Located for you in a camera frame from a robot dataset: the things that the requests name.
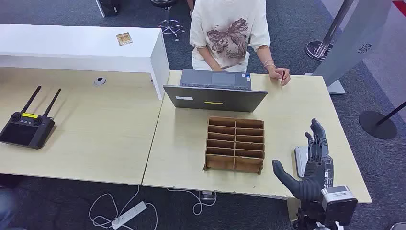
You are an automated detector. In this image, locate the short looped white cable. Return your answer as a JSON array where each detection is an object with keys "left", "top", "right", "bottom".
[{"left": 166, "top": 188, "right": 218, "bottom": 217}]

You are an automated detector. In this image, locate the grey open laptop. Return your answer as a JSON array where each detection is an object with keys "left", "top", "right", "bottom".
[{"left": 162, "top": 69, "right": 269, "bottom": 113}]

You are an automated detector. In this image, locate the chrome base black stool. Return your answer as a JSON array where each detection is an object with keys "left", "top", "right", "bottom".
[{"left": 149, "top": 0, "right": 186, "bottom": 42}]

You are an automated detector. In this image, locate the black remote controller with antennas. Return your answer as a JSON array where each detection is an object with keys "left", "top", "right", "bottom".
[{"left": 0, "top": 85, "right": 62, "bottom": 150}]

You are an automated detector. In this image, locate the black cabinet box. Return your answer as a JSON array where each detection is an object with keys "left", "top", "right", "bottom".
[{"left": 95, "top": 0, "right": 121, "bottom": 18}]

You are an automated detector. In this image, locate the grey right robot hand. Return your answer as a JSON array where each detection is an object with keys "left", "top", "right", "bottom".
[{"left": 271, "top": 118, "right": 335, "bottom": 203}]

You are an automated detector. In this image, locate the brown cardboard slot organizer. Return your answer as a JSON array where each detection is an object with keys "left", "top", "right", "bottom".
[{"left": 203, "top": 116, "right": 265, "bottom": 175}]

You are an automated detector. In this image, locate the white power strip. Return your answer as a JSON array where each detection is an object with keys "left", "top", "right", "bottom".
[{"left": 111, "top": 201, "right": 147, "bottom": 230}]

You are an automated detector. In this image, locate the black stanchion with round base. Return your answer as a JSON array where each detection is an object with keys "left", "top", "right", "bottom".
[{"left": 359, "top": 101, "right": 406, "bottom": 140}]

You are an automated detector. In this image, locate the long white power cable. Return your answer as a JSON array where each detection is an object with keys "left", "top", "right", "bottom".
[{"left": 88, "top": 185, "right": 158, "bottom": 230}]

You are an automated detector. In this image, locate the golden room key card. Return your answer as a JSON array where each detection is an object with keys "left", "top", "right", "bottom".
[{"left": 116, "top": 32, "right": 133, "bottom": 46}]

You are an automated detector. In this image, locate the person's left hand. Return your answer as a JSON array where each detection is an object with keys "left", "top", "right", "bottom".
[{"left": 268, "top": 67, "right": 292, "bottom": 87}]

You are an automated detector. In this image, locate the pale wooden desk leg panel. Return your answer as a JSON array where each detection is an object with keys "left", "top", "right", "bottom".
[{"left": 287, "top": 198, "right": 302, "bottom": 222}]

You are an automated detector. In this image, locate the person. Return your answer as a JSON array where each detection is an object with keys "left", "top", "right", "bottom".
[{"left": 189, "top": 0, "right": 292, "bottom": 87}]

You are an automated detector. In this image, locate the white desk riser shelf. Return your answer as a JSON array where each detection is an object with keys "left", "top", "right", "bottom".
[{"left": 0, "top": 23, "right": 171, "bottom": 101}]

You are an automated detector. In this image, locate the grey card reader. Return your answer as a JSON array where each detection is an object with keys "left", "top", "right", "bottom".
[{"left": 294, "top": 146, "right": 310, "bottom": 179}]

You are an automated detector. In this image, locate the grey standing sign panel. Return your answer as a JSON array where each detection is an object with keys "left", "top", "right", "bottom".
[{"left": 305, "top": 0, "right": 394, "bottom": 95}]

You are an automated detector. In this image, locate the chrome stanchion post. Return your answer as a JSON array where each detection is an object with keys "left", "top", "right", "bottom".
[{"left": 305, "top": 0, "right": 354, "bottom": 62}]

